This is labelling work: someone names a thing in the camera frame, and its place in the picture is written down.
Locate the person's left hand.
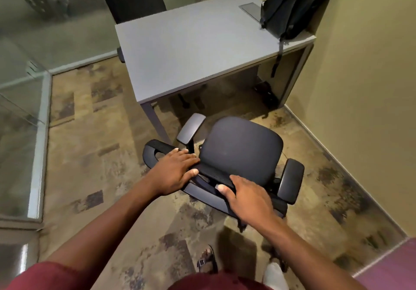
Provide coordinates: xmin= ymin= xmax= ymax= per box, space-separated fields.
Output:
xmin=152 ymin=148 xmax=201 ymax=197

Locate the person's right hand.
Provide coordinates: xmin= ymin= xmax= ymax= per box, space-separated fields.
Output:
xmin=217 ymin=174 xmax=279 ymax=230

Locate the black office chair with armrests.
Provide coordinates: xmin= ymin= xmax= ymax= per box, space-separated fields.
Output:
xmin=142 ymin=113 xmax=305 ymax=233

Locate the person's left forearm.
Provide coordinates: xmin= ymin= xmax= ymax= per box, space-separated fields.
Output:
xmin=45 ymin=178 xmax=160 ymax=269

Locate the person's right forearm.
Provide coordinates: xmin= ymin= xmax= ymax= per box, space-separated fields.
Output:
xmin=257 ymin=213 xmax=368 ymax=290

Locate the grey office desk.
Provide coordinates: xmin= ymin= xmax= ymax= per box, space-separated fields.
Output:
xmin=115 ymin=0 xmax=317 ymax=145

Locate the maroon shirt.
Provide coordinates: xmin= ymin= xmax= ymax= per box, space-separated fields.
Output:
xmin=6 ymin=262 xmax=274 ymax=290

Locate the black backpack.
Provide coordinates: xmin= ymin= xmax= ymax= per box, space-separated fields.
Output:
xmin=260 ymin=0 xmax=339 ymax=78

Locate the black strap sandal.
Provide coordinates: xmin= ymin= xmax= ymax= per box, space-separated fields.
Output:
xmin=196 ymin=245 xmax=219 ymax=275

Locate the black cable box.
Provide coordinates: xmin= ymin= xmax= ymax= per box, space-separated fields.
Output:
xmin=254 ymin=78 xmax=281 ymax=109

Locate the glass partition with metal frame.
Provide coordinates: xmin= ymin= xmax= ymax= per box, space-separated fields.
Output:
xmin=0 ymin=36 xmax=52 ymax=223

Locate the grey desk cable cover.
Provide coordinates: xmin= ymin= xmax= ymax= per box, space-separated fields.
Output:
xmin=239 ymin=2 xmax=266 ymax=23

